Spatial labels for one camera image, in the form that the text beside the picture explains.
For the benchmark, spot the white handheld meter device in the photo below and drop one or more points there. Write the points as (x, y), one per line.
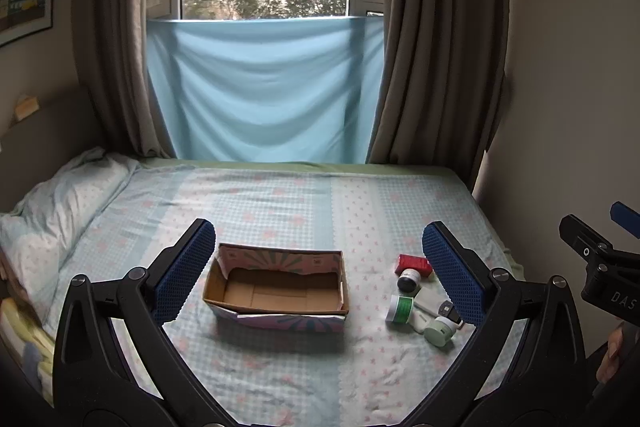
(429, 302)

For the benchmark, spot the small red box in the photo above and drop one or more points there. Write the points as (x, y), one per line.
(413, 264)

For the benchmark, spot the light blue hanging cloth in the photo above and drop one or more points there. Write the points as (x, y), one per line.
(260, 87)

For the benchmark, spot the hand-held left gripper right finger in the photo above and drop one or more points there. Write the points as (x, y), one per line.
(452, 272)

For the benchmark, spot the small white jar dark lid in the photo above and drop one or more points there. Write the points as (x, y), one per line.
(409, 282)

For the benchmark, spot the person's right hand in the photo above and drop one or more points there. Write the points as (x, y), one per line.
(612, 354)

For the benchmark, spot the cardboard box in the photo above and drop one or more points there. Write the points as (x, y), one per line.
(275, 294)

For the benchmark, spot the checkered floral bed sheet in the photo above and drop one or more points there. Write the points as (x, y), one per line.
(280, 207)

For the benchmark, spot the grey-brown curtain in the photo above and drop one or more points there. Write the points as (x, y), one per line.
(440, 32)
(125, 32)

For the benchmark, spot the small tan box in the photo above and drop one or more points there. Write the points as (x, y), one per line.
(27, 106)

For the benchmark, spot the pale green cream jar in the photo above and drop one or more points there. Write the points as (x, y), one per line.
(439, 332)

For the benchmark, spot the white jar with green label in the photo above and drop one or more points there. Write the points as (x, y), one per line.
(400, 309)

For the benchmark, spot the pale checkered pillow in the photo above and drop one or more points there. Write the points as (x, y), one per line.
(55, 207)

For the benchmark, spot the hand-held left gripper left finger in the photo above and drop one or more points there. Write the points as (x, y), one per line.
(182, 272)

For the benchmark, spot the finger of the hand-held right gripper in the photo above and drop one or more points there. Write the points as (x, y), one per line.
(627, 218)
(582, 242)

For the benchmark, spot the yellow folded blanket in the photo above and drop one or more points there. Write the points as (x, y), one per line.
(22, 347)

